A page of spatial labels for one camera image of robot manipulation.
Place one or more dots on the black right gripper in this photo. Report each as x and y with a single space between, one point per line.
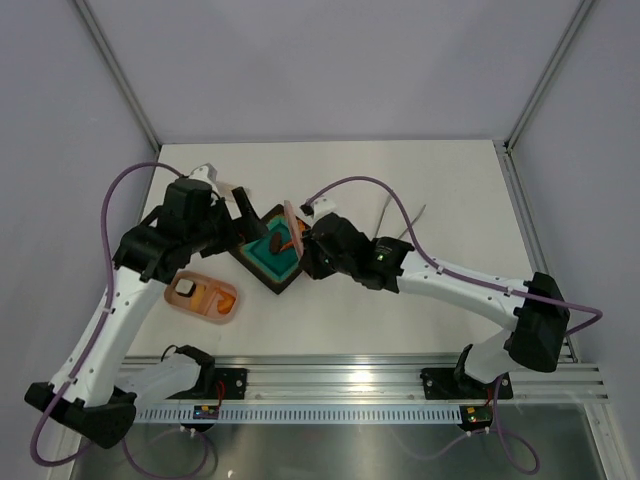
308 263

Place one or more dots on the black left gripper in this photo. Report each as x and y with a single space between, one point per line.
234 236

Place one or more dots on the pink lunch box lid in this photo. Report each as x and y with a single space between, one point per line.
294 228

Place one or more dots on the metal food tongs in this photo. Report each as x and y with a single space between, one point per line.
390 220

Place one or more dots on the pink lunch box base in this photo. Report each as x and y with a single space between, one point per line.
207 311

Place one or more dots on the orange fried shrimp piece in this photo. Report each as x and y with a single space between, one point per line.
225 302

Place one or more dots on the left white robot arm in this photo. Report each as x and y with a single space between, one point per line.
85 395

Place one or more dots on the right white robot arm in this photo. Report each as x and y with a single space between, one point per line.
531 319

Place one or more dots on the brown meat patty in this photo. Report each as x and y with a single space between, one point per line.
275 243

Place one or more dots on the black teal square plate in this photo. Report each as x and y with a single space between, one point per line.
276 272

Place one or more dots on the orange fried chicken piece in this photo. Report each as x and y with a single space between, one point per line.
287 246

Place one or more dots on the beige cutlery case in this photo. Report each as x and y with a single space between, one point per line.
225 190

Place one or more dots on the white rice ball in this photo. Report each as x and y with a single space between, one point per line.
185 287

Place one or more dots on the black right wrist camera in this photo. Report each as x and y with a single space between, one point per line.
328 230

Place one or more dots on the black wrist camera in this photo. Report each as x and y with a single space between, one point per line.
187 202
328 230

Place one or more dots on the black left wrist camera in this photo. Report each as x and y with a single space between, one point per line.
187 202

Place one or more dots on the aluminium mounting rail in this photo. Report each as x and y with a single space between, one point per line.
379 379

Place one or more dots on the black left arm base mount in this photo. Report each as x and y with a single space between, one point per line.
231 383

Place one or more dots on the white slotted cable duct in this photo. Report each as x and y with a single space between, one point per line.
199 414

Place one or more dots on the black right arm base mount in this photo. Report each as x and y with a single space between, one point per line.
442 383

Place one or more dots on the left aluminium frame post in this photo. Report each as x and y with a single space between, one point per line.
102 44

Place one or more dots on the aluminium frame post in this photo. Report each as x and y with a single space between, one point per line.
102 44
551 70

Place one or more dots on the right aluminium frame post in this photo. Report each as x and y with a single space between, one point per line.
551 70

